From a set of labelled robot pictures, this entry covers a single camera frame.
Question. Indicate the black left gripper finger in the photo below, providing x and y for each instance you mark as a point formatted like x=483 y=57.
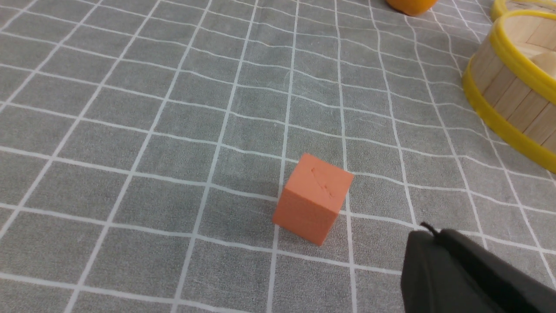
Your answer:
x=446 y=272

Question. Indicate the yellow rimmed bamboo steamer tray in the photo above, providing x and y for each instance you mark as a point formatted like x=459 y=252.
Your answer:
x=510 y=83

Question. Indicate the yellow bamboo steamer lid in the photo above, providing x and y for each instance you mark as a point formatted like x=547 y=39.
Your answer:
x=500 y=7

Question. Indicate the orange cube block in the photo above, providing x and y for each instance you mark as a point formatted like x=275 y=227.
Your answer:
x=312 y=199

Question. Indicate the orange red toy pear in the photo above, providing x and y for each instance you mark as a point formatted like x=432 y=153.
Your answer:
x=411 y=7

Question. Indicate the grey checkered tablecloth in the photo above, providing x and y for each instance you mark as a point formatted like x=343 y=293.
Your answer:
x=145 y=144

